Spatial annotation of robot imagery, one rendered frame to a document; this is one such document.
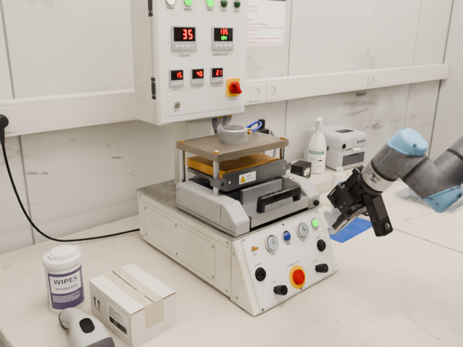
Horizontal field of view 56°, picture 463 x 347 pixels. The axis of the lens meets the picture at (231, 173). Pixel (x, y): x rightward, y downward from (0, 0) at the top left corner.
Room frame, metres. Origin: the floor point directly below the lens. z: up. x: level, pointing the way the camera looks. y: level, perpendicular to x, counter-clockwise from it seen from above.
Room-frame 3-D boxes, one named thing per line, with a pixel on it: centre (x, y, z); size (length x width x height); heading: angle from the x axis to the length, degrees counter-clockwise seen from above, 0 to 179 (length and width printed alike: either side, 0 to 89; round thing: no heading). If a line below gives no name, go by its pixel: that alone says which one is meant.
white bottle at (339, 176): (1.66, -0.43, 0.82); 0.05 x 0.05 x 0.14
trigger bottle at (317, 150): (1.93, -0.39, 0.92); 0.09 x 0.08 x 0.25; 163
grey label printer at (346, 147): (2.07, -0.50, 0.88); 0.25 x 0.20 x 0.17; 36
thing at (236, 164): (1.22, -0.01, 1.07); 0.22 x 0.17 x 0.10; 132
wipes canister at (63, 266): (0.94, 0.40, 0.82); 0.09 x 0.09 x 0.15
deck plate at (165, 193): (1.24, 0.02, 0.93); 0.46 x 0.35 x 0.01; 42
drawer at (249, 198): (1.18, -0.04, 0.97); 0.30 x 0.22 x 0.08; 42
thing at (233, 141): (1.25, 0.00, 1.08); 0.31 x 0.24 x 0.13; 132
